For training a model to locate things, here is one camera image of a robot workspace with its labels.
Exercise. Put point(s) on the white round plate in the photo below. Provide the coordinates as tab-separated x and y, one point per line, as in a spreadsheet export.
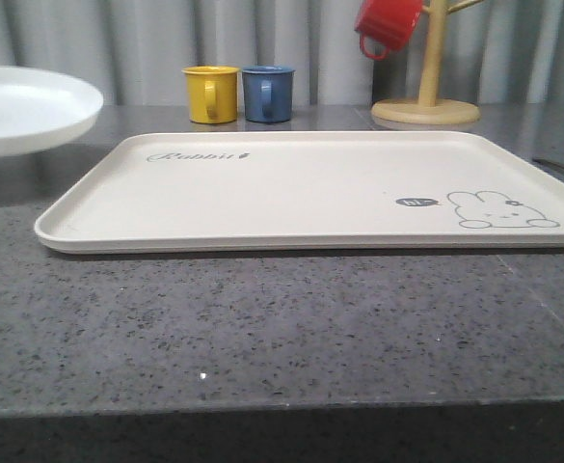
42	109

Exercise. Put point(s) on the cream rabbit print tray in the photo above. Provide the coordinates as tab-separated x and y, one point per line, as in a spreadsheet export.
196	192

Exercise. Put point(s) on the blue enamel mug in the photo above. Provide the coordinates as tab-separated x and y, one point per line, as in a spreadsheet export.
267	93

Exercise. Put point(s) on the yellow enamel mug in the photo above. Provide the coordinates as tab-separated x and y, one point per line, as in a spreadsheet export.
212	94

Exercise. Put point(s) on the wooden mug tree stand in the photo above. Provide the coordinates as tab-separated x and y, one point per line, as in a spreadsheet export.
428	108

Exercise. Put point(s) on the red enamel mug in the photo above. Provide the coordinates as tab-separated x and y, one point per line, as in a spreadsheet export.
388	22

